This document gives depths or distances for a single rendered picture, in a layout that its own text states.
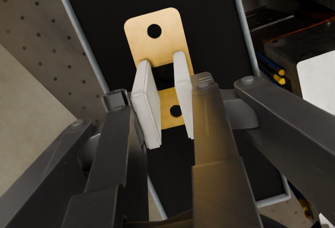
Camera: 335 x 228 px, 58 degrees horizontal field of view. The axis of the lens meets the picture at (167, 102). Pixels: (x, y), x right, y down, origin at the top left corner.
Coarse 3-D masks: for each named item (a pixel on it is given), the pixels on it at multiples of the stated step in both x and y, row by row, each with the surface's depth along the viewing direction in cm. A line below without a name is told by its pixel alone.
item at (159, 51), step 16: (144, 16) 20; (160, 16) 20; (176, 16) 20; (128, 32) 20; (144, 32) 20; (176, 32) 20; (144, 48) 21; (160, 48) 21; (176, 48) 21; (160, 64) 20; (160, 80) 20; (160, 96) 22; (176, 96) 22
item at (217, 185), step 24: (192, 96) 13; (216, 96) 12; (216, 120) 10; (216, 144) 9; (192, 168) 7; (216, 168) 7; (240, 168) 7; (192, 192) 6; (216, 192) 6; (240, 192) 6; (216, 216) 6; (240, 216) 5
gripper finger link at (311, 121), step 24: (240, 96) 12; (264, 96) 11; (288, 96) 10; (264, 120) 11; (288, 120) 9; (312, 120) 9; (264, 144) 11; (288, 144) 9; (312, 144) 8; (288, 168) 10; (312, 168) 8; (312, 192) 9
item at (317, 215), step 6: (288, 180) 59; (294, 186) 55; (294, 192) 58; (300, 192) 54; (300, 198) 54; (300, 204) 53; (306, 204) 51; (306, 210) 52; (312, 210) 49; (306, 216) 52; (312, 216) 50; (318, 216) 47; (312, 222) 52; (324, 222) 47
